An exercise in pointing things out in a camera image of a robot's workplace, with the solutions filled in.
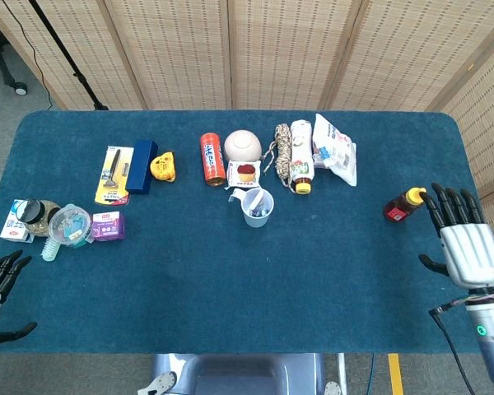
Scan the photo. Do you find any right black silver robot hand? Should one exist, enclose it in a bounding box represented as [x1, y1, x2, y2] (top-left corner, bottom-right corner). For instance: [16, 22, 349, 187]
[418, 183, 494, 289]

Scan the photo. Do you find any light blue toothbrush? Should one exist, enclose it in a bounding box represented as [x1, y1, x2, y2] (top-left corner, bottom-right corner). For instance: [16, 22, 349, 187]
[249, 197, 271, 218]

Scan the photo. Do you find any purple white toothpaste tube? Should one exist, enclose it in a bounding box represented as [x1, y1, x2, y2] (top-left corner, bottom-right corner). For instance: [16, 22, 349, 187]
[248, 189, 273, 216]

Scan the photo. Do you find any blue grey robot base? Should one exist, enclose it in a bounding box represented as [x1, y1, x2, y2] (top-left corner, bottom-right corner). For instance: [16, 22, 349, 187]
[137, 352, 343, 395]

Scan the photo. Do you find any white pole by robot base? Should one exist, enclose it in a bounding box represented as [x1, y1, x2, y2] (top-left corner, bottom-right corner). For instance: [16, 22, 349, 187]
[336, 352, 349, 395]

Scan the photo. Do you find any pale green spiral roller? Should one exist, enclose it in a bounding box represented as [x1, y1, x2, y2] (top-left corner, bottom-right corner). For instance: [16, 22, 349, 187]
[40, 237, 63, 263]

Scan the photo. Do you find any white and blue carton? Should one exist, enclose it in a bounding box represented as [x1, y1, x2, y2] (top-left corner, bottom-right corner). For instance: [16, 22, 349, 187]
[0, 198, 35, 244]

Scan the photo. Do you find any honey bottle with yellow cap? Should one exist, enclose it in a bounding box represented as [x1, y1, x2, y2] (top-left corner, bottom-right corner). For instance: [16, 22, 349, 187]
[383, 187, 428, 224]

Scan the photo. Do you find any glass jar with black lid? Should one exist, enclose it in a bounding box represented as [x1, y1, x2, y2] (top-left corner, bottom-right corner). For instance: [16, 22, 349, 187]
[16, 197, 63, 239]

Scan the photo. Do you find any clear round container with clips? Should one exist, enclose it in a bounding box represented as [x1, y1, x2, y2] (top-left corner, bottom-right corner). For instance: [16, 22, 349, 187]
[48, 203, 95, 248]

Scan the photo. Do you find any purple cardboard box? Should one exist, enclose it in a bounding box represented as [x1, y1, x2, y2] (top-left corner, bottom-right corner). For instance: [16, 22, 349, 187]
[91, 211, 127, 242]

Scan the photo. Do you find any yellow floor tape strip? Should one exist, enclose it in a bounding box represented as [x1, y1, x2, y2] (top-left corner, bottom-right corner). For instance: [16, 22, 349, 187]
[387, 352, 405, 395]

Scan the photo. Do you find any razor in yellow blister pack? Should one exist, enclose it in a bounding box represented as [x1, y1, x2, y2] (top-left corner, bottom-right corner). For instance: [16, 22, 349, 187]
[93, 145, 135, 207]

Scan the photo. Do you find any white plastic bag packet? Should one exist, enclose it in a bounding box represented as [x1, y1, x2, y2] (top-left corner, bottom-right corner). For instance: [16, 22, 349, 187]
[312, 113, 358, 188]

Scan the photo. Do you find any white drink bottle yellow cap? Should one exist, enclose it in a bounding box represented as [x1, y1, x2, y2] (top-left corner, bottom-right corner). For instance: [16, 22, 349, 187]
[289, 119, 315, 195]

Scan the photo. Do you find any blue carpet table cover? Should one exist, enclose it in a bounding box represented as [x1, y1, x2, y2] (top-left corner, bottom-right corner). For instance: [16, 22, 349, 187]
[0, 109, 482, 356]

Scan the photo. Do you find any navy blue rectangular box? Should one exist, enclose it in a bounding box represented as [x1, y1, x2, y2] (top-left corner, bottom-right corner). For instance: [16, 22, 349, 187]
[125, 139, 159, 195]

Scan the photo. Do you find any black office chair base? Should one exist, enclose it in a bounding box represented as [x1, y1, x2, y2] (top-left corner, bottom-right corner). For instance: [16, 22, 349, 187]
[0, 10, 29, 96]

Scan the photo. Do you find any yellow tape measure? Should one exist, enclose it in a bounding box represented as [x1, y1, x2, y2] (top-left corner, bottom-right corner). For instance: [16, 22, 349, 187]
[149, 151, 177, 183]

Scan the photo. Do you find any black tripod stand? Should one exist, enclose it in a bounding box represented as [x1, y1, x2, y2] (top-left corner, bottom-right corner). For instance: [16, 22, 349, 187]
[27, 0, 110, 111]

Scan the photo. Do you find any beige upturned bowl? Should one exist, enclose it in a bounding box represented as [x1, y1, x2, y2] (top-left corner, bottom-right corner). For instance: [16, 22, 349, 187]
[223, 129, 263, 162]

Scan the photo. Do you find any orange drink can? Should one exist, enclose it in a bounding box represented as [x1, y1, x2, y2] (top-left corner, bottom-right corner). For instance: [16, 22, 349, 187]
[199, 132, 226, 188]

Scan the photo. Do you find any woven bamboo folding screen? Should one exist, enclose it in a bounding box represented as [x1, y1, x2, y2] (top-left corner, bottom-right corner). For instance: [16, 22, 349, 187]
[0, 0, 494, 285]

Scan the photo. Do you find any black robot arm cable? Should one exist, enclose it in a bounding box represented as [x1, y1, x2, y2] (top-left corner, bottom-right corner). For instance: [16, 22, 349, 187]
[429, 302, 477, 395]

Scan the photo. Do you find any blue floor cable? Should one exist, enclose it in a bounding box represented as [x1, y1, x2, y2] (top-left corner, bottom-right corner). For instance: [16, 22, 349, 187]
[366, 352, 378, 395]

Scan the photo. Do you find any bundled braided rope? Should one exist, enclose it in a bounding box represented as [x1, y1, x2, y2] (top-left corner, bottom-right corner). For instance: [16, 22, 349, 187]
[262, 123, 294, 189]

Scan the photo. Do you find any white plastic cup with handle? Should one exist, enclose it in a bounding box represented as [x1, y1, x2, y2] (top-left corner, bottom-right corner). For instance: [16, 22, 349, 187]
[229, 187, 275, 229]

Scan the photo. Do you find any thin black hanging cable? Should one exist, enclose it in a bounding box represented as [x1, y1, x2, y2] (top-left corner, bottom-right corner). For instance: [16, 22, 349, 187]
[0, 0, 54, 110]

